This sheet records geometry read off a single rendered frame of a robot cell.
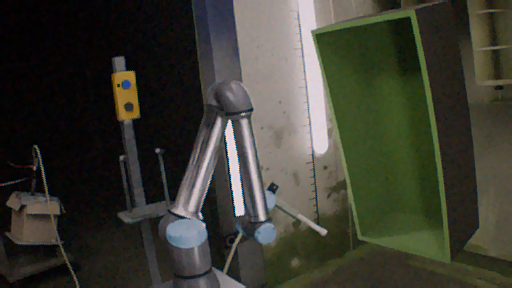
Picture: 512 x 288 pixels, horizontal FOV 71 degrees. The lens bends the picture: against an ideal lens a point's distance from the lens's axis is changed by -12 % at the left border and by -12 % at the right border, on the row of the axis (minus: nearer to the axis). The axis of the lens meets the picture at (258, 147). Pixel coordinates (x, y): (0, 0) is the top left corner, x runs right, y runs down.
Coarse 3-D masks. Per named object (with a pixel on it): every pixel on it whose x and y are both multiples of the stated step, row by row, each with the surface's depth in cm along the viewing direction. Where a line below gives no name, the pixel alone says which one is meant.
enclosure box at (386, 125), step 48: (336, 48) 208; (384, 48) 207; (432, 48) 157; (336, 96) 210; (384, 96) 219; (432, 96) 159; (384, 144) 233; (432, 144) 206; (384, 192) 241; (432, 192) 217; (384, 240) 219; (432, 240) 203
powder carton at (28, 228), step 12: (12, 192) 315; (24, 192) 324; (12, 204) 301; (24, 204) 289; (36, 204) 297; (60, 204) 317; (12, 216) 314; (24, 216) 292; (36, 216) 299; (48, 216) 307; (12, 228) 312; (24, 228) 291; (36, 228) 299; (48, 228) 307; (24, 240) 290; (36, 240) 298; (48, 240) 306
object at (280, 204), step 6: (276, 198) 209; (276, 204) 209; (282, 204) 209; (288, 204) 209; (282, 210) 209; (288, 210) 208; (294, 210) 208; (294, 216) 208; (300, 216) 209; (306, 222) 209; (318, 228) 208; (324, 234) 208
